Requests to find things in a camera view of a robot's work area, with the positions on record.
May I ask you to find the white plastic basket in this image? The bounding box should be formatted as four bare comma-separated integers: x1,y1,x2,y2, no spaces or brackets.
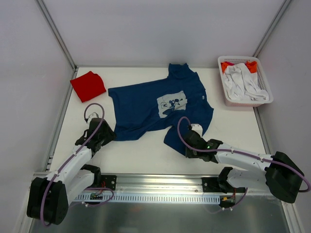
218,56,274,107

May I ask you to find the aluminium mounting rail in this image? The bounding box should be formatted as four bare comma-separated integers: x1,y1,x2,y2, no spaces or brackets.
29,171,275,196

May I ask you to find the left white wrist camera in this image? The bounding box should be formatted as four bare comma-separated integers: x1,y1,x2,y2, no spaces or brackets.
86,112,99,124

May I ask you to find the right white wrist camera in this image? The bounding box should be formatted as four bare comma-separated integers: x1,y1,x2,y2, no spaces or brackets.
191,124,203,137

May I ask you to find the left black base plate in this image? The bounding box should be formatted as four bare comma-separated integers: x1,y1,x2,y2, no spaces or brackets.
95,175,117,191

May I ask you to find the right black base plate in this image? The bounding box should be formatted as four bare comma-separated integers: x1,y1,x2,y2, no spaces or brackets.
201,177,246,194

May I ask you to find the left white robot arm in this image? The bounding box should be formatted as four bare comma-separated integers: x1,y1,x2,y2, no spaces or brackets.
26,118,116,226

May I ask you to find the folded red t shirt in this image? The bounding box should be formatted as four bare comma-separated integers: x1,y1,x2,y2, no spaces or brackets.
70,71,106,103

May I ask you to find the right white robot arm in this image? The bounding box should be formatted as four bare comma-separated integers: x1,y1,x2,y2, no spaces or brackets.
182,130,304,203

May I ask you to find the blue t shirt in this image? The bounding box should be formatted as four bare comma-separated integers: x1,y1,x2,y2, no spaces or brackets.
108,64,214,154

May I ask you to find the orange t shirt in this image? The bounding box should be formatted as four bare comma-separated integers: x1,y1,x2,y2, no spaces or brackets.
221,61,257,73

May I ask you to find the white t shirt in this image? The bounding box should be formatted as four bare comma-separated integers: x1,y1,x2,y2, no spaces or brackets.
223,63,269,101

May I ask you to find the white slotted cable duct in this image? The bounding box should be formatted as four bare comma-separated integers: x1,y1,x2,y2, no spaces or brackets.
74,192,221,205

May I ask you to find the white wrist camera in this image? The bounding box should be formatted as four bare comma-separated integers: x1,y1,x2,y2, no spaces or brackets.
86,112,99,124
191,124,203,137

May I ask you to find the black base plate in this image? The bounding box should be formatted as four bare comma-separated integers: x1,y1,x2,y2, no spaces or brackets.
95,175,117,191
201,177,246,194

